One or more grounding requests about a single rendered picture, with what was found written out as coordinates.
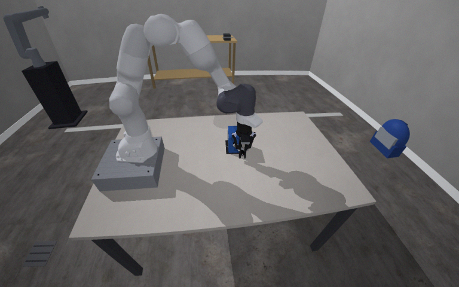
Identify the blue pencil sharpener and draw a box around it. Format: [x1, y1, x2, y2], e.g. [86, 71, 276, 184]
[225, 126, 244, 155]

